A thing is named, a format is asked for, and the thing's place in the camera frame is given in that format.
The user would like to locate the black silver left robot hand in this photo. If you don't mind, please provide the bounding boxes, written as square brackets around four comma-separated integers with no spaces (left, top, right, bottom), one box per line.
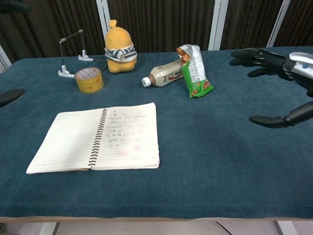
[0,89,26,108]

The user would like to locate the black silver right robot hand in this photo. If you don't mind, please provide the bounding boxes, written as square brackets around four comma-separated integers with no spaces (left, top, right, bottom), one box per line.
[229,47,313,128]

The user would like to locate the yellow packing tape roll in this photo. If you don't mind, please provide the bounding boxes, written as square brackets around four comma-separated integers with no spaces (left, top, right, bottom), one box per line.
[74,67,104,94]

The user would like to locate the green silver snack bag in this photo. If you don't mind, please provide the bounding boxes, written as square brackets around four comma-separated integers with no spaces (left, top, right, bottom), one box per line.
[176,44,215,99]

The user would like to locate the yellow plush toy striped scarf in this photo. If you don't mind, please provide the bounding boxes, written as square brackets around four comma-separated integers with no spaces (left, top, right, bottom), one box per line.
[104,20,137,74]

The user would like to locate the dark teal felt table cloth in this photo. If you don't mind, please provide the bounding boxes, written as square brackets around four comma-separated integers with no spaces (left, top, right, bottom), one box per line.
[0,46,313,220]

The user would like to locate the milk tea plastic bottle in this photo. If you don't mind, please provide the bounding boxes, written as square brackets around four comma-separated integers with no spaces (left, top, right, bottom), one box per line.
[141,59,184,88]

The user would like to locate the dark brown pleated curtain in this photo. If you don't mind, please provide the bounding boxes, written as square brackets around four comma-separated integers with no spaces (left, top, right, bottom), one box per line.
[0,0,313,63]

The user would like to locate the white aluminium frame post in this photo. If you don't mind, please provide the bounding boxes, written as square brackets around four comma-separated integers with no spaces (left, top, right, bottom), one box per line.
[266,0,291,48]
[0,45,12,74]
[96,0,111,37]
[207,0,229,51]

